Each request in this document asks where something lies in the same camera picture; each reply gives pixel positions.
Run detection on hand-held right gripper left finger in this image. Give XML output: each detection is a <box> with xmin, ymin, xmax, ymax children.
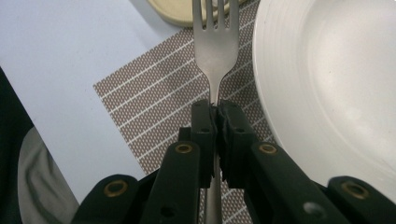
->
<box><xmin>178</xmin><ymin>99</ymin><xmax>218</xmax><ymax>189</ymax></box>

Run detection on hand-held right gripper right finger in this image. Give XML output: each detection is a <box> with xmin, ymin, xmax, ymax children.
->
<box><xmin>217</xmin><ymin>99</ymin><xmax>260</xmax><ymax>189</ymax></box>

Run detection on silver metal fork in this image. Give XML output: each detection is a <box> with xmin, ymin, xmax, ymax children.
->
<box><xmin>191</xmin><ymin>0</ymin><xmax>241</xmax><ymax>224</ymax></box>

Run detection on white round plate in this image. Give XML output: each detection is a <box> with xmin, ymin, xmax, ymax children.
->
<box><xmin>251</xmin><ymin>0</ymin><xmax>396</xmax><ymax>203</ymax></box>

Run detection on beige plastic tray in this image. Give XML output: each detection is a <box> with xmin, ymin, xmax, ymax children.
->
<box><xmin>146</xmin><ymin>0</ymin><xmax>250</xmax><ymax>28</ymax></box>

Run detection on striped woven placemat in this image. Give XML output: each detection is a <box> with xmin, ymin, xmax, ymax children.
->
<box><xmin>92</xmin><ymin>0</ymin><xmax>276</xmax><ymax>224</ymax></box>

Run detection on white foam board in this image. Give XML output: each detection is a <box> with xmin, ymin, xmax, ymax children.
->
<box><xmin>0</xmin><ymin>0</ymin><xmax>188</xmax><ymax>204</ymax></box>

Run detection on grey cloth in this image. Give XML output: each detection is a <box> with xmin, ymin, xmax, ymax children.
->
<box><xmin>17</xmin><ymin>126</ymin><xmax>80</xmax><ymax>224</ymax></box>

